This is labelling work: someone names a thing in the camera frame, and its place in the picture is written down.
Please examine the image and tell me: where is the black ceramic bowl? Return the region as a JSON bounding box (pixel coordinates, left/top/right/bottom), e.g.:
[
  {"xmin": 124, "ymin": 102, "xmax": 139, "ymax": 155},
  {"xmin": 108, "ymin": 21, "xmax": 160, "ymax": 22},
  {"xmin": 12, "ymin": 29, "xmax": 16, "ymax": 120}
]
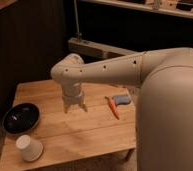
[{"xmin": 2, "ymin": 103, "xmax": 40, "ymax": 134}]

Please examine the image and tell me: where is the long wooden shelf beam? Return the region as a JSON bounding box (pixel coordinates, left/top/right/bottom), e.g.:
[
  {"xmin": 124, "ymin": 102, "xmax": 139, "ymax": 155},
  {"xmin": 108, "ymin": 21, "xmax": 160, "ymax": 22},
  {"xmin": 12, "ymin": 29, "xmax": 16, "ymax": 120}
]
[{"xmin": 68, "ymin": 37, "xmax": 134, "ymax": 59}]

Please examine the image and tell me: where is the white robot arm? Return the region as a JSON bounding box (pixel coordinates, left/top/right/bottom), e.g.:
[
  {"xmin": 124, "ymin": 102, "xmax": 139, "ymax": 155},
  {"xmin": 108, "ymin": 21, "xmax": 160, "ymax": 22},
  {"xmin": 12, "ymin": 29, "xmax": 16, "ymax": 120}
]
[{"xmin": 51, "ymin": 47, "xmax": 193, "ymax": 171}]

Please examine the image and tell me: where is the upper shelf with items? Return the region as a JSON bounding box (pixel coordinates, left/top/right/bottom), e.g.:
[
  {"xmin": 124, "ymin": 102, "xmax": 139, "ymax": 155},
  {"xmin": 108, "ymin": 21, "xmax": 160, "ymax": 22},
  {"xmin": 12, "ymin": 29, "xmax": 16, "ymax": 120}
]
[{"xmin": 81, "ymin": 0, "xmax": 193, "ymax": 19}]

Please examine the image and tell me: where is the metal vertical pole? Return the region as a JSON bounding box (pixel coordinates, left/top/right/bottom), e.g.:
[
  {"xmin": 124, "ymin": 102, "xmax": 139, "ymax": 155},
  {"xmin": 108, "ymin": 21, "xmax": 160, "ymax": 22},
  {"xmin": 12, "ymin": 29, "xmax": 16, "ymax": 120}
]
[{"xmin": 73, "ymin": 0, "xmax": 82, "ymax": 41}]

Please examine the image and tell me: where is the orange carrot toy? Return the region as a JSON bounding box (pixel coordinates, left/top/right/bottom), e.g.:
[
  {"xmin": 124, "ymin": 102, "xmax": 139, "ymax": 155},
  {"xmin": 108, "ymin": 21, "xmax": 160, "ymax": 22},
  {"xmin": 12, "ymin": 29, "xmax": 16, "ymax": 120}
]
[{"xmin": 105, "ymin": 96, "xmax": 120, "ymax": 120}]

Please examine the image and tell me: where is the blue grey toy object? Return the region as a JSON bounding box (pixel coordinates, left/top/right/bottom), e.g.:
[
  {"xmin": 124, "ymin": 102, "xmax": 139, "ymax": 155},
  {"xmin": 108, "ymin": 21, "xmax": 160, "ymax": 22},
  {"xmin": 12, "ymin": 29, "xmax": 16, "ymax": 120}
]
[{"xmin": 112, "ymin": 95, "xmax": 131, "ymax": 106}]

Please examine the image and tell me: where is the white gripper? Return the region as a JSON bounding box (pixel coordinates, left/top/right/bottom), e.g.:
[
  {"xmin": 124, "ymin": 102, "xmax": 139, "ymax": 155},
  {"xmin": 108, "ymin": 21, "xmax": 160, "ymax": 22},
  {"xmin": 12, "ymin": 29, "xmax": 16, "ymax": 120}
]
[{"xmin": 62, "ymin": 83, "xmax": 88, "ymax": 113}]

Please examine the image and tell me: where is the white paper cup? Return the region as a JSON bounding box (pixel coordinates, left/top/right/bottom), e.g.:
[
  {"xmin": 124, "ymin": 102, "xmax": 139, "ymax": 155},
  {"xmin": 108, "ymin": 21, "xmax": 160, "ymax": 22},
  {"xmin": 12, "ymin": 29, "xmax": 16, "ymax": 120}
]
[{"xmin": 15, "ymin": 135, "xmax": 44, "ymax": 162}]

